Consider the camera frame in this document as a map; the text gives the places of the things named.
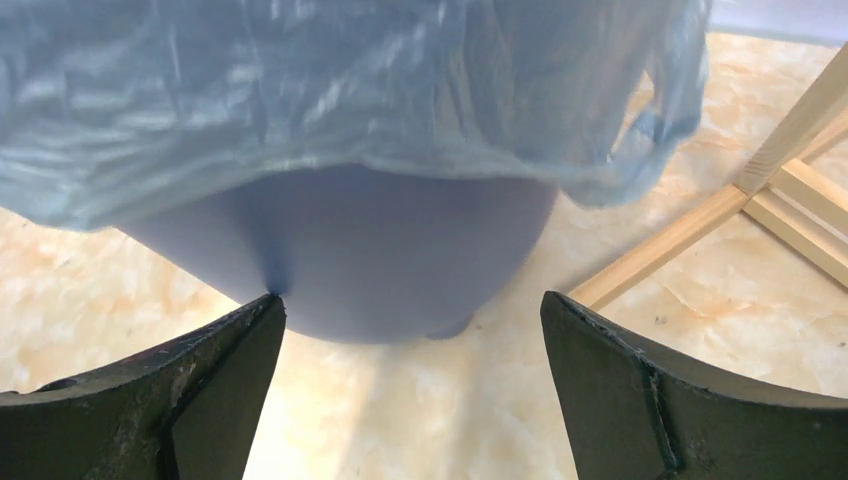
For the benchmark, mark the wooden clothes rack frame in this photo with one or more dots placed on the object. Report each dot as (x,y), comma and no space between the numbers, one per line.
(777,188)

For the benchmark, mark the blue plastic trash bin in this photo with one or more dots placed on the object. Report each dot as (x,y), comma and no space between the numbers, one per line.
(358,255)

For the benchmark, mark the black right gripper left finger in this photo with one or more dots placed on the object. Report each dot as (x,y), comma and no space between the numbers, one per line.
(184,409)

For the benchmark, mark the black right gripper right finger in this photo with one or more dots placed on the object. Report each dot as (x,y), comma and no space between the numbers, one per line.
(637,409)

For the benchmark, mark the light blue trash bag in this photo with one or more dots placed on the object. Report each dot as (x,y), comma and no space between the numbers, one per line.
(113,110)

